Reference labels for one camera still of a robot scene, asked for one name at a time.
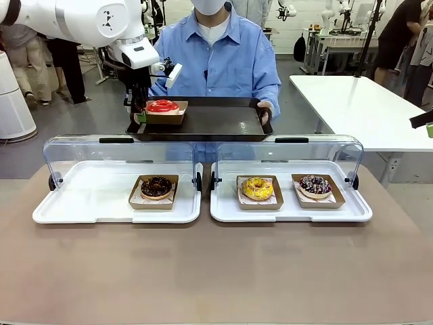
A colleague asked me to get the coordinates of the red glazed donut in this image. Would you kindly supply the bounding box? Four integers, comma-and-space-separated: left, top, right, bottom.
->
140, 100, 189, 125
145, 99, 180, 115

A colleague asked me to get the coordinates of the black tripod pole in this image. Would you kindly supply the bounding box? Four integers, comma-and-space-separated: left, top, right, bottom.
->
353, 0, 385, 79

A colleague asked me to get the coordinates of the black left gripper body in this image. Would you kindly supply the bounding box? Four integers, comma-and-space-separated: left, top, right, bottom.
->
124, 66, 152, 99

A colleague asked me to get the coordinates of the black cable sleeve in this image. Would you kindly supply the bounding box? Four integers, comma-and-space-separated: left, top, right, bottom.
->
0, 0, 22, 27

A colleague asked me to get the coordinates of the bystander in black trousers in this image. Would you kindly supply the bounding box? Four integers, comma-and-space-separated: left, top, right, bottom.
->
47, 36, 89, 104

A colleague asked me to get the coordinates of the white display case base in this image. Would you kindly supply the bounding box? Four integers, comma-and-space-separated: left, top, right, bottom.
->
32, 160, 203, 224
210, 160, 373, 223

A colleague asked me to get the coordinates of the person in blue shirt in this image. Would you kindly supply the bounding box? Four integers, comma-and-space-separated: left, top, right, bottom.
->
148, 0, 282, 163

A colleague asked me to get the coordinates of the person's left forearm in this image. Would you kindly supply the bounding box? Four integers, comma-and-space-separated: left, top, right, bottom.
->
263, 77, 282, 120

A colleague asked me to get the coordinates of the person's left hand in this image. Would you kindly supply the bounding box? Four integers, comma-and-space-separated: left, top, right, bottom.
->
256, 100, 273, 125

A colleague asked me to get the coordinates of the dark brown serving tray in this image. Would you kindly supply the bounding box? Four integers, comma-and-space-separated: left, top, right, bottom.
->
124, 97, 274, 142

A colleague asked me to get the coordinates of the purple sprinkled donut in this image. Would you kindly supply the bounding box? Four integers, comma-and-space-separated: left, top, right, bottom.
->
299, 174, 333, 200

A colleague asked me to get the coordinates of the yellow sprinkled donut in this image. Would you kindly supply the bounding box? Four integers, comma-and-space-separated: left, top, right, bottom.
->
242, 177, 274, 200

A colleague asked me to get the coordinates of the white side table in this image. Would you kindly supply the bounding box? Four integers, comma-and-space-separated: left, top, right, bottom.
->
289, 74, 433, 153

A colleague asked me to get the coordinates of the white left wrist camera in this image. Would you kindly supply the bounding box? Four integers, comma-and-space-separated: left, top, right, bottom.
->
148, 57, 183, 86

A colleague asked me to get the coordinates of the white air purifier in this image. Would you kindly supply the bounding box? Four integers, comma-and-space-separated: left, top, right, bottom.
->
0, 50, 37, 139

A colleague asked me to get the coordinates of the bystander in beige trousers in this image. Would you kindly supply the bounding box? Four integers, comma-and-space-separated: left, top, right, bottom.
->
0, 25, 52, 106

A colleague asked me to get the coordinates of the bystander in black shirt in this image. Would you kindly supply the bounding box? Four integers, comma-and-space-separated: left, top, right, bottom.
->
373, 0, 424, 84

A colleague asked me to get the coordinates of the clear display case lid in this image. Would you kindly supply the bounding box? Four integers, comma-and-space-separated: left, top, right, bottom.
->
42, 135, 198, 190
216, 135, 365, 186

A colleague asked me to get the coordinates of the black hanging bag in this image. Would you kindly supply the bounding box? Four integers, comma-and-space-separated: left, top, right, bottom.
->
293, 33, 307, 63

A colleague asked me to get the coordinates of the person's right forearm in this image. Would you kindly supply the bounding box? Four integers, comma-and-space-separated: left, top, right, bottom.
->
148, 66, 170, 98

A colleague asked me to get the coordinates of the white background table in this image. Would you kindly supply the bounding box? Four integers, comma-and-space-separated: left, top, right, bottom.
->
302, 26, 383, 74

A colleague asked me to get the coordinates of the yellow glazed donut in box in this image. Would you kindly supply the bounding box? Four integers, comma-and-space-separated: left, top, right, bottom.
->
236, 175, 284, 211

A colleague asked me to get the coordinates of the sprinkled chocolate donut in box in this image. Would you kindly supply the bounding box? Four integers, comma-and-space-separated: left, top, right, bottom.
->
291, 173, 346, 209

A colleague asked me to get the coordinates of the white face mask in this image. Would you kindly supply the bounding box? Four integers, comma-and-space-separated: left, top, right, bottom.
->
193, 0, 227, 16

